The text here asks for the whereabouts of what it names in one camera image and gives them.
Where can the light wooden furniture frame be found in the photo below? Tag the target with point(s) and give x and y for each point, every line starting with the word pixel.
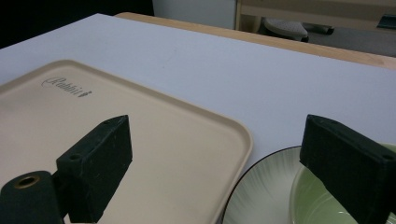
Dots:
pixel 311 11

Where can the beige plastic tray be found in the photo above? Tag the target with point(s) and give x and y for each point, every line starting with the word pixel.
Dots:
pixel 174 146

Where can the wooden table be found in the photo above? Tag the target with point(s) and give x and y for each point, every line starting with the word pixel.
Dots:
pixel 280 42

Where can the white cabinet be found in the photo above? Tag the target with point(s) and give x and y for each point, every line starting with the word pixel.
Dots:
pixel 196 12

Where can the dark teal object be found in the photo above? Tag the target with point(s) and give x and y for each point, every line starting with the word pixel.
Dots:
pixel 387 22

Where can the grey rounded footrest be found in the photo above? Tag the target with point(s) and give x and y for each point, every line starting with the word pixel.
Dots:
pixel 286 28

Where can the black bar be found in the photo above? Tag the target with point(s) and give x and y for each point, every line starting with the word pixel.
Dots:
pixel 320 29

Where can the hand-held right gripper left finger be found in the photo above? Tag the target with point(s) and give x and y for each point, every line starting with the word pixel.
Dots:
pixel 96 168

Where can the white plate with black rim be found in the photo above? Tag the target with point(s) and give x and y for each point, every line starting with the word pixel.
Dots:
pixel 264 193

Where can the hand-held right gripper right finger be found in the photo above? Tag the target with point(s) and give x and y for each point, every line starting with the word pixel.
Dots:
pixel 351 168

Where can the light green bowl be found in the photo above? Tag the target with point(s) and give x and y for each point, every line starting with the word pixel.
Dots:
pixel 311 203

